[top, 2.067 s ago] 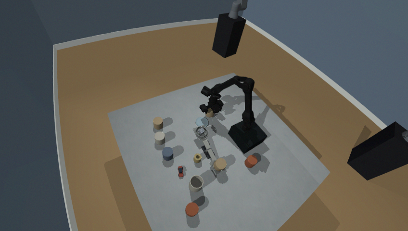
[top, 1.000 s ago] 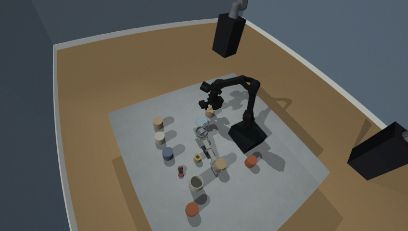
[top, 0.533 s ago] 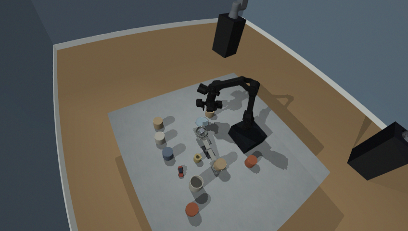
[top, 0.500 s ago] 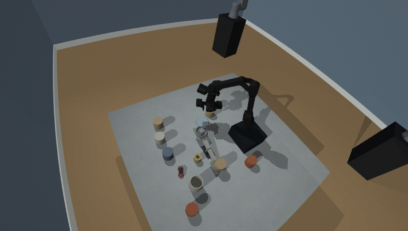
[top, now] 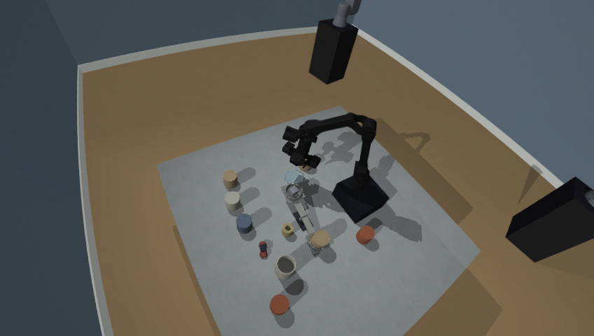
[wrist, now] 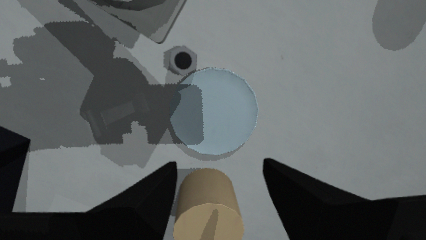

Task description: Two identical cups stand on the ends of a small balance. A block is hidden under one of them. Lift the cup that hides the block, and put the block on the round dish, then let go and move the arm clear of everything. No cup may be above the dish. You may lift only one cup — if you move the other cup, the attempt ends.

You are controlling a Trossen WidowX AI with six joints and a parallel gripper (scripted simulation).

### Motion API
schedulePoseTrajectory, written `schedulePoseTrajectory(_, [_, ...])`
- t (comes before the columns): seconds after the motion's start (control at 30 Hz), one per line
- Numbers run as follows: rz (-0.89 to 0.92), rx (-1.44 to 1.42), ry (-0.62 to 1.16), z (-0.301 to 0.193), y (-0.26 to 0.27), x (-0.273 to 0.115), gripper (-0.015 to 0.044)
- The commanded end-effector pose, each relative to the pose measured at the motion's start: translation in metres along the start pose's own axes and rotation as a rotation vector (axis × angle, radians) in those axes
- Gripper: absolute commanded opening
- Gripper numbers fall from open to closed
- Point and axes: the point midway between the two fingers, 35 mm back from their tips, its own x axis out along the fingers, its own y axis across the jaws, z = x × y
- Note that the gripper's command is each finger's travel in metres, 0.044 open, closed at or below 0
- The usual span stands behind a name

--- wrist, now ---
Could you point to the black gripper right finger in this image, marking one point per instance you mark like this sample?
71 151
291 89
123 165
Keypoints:
310 209

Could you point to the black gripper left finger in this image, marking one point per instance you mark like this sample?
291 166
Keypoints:
139 213

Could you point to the tan cylinder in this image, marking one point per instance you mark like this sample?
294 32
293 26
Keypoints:
207 208

